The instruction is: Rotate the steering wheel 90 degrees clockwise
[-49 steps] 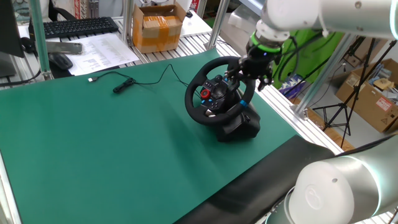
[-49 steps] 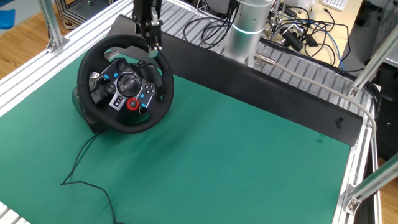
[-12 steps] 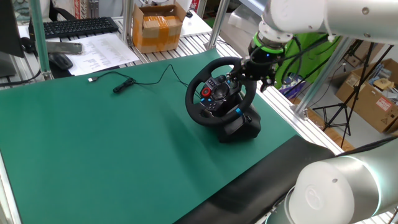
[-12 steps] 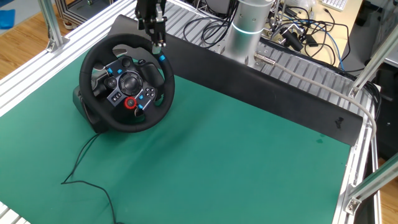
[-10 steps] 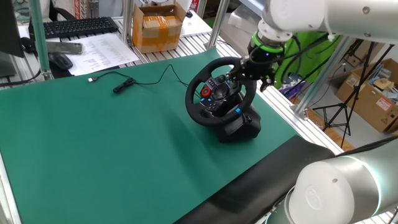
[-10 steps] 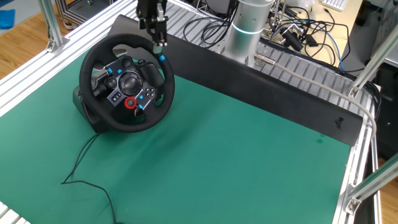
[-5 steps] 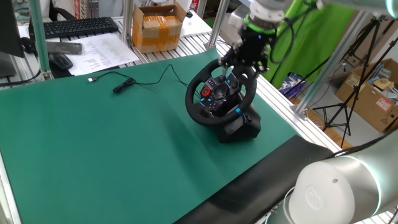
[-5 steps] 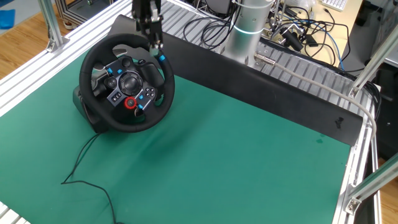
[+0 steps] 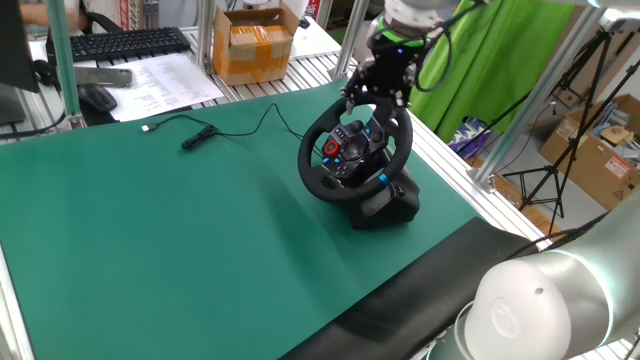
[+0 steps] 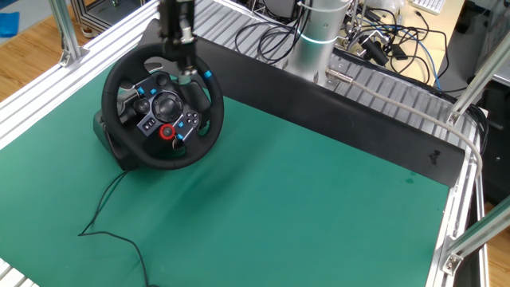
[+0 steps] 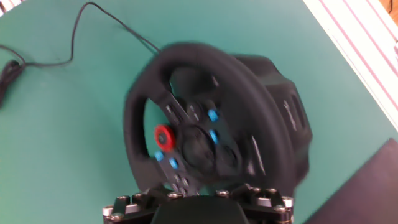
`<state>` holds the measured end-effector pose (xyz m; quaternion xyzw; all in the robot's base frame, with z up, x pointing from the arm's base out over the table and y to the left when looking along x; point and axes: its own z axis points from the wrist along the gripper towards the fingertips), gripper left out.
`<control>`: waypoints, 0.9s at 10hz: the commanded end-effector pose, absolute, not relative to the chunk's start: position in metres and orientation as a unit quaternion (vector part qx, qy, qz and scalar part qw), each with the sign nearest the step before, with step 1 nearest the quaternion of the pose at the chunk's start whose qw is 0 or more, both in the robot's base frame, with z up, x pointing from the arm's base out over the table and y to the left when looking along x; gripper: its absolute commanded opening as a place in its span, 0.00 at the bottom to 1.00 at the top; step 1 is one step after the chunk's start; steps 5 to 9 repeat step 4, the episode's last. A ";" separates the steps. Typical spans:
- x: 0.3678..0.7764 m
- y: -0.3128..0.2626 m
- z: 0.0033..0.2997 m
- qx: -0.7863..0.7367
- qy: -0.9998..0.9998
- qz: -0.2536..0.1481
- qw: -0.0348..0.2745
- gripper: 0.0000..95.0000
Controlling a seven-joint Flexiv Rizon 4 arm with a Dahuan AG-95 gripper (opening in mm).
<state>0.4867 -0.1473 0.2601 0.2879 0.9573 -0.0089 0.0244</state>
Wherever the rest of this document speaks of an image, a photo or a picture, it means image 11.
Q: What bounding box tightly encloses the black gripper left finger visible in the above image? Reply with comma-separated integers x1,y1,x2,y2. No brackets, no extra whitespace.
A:
102,185,184,224

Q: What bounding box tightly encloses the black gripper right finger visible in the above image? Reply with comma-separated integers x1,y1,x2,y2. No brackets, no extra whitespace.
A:
215,183,295,224

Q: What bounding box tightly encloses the black racing steering wheel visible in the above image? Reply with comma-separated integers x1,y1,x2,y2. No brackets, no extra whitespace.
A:
123,41,300,202

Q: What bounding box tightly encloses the black steering wheel base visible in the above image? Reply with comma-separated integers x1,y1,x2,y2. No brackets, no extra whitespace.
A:
233,54,313,195

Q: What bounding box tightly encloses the green table mat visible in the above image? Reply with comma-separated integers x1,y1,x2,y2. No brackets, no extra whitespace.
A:
0,0,398,224

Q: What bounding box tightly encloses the black table mat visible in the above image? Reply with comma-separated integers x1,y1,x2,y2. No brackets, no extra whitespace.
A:
303,138,398,224

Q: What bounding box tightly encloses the thin black USB cable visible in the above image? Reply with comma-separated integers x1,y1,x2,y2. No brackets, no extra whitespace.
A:
0,1,162,108

